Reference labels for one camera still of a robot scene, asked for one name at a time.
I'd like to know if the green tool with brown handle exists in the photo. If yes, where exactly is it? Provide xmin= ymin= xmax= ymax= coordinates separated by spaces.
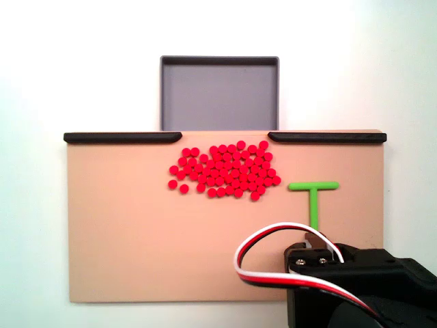
xmin=288 ymin=180 xmax=340 ymax=249

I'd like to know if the beige flat board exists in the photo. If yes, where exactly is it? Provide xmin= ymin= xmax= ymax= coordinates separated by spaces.
xmin=64 ymin=128 xmax=386 ymax=304

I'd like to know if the grey shallow tray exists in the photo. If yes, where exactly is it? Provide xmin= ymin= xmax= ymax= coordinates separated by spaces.
xmin=159 ymin=55 xmax=281 ymax=133

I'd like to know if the red white black servo cable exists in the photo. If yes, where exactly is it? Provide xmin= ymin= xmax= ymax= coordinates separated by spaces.
xmin=233 ymin=221 xmax=390 ymax=328

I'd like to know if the black rail strip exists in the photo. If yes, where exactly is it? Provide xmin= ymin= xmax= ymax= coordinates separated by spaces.
xmin=63 ymin=131 xmax=183 ymax=145
xmin=268 ymin=131 xmax=388 ymax=145

